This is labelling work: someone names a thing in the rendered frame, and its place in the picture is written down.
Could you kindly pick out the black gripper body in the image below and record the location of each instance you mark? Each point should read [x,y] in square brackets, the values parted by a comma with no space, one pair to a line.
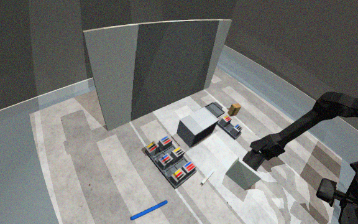
[326,192]

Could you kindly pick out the blue rod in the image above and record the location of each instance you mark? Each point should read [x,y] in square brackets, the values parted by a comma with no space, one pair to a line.
[149,210]

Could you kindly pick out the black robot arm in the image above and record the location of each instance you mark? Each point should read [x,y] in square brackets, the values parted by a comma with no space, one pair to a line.
[328,106]

